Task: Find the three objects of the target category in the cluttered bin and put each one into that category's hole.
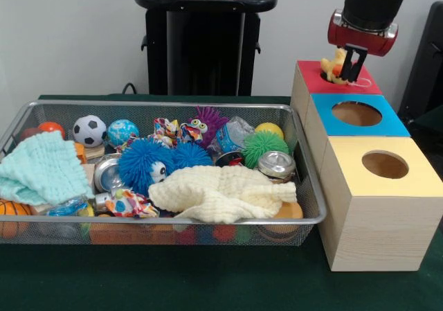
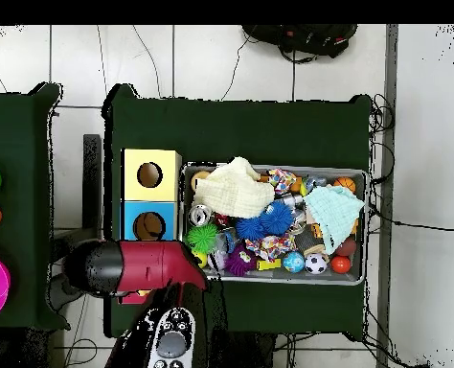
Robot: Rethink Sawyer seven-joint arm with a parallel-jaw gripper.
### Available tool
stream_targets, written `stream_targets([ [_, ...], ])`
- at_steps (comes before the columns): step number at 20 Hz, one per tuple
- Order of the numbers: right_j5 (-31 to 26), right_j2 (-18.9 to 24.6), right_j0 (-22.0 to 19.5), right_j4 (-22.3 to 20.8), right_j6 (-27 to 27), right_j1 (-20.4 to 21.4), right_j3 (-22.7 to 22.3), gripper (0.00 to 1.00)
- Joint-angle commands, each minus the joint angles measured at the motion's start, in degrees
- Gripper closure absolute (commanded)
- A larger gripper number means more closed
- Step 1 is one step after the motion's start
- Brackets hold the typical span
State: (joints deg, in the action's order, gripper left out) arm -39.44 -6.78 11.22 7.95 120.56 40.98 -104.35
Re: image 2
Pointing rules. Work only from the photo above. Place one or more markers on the blue spiky toy with eyes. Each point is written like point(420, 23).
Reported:
point(276, 217)

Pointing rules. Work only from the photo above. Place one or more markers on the colourful knotted cloth toy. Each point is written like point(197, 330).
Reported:
point(269, 245)

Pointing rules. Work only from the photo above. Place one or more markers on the yellow plush duck toy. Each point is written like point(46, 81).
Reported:
point(144, 292)

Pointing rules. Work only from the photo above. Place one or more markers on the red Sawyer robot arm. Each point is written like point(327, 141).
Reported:
point(146, 264)

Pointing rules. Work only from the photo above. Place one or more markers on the wooden box with three holes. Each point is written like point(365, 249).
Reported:
point(165, 184)

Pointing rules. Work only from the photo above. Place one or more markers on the shallow mesh bin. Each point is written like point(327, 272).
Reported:
point(288, 279)

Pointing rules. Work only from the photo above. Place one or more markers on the cream yellow cloth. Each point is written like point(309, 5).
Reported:
point(231, 188)

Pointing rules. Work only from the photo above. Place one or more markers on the crushed silver can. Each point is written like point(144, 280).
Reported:
point(199, 214)

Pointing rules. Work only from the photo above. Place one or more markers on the green spiky ball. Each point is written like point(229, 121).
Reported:
point(203, 237)

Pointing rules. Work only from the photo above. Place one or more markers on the dark green tablecloth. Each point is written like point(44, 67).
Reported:
point(20, 153)
point(250, 122)

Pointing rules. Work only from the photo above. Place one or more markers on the blue globe print ball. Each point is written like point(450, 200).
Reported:
point(293, 262)

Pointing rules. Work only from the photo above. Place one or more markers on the small soccer ball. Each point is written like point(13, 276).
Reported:
point(316, 263)

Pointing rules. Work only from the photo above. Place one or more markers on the mint green cloth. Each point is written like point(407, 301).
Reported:
point(336, 214)

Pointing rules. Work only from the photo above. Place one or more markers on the small orange basketball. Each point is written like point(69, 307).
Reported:
point(345, 183)

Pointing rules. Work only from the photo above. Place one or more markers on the red orange ball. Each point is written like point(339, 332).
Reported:
point(340, 264)

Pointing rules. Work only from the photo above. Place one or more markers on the black stand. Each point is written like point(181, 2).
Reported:
point(92, 184)

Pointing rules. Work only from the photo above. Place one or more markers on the black backpack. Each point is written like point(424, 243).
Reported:
point(307, 38)

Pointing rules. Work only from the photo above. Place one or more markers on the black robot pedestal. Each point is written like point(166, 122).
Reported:
point(250, 352)

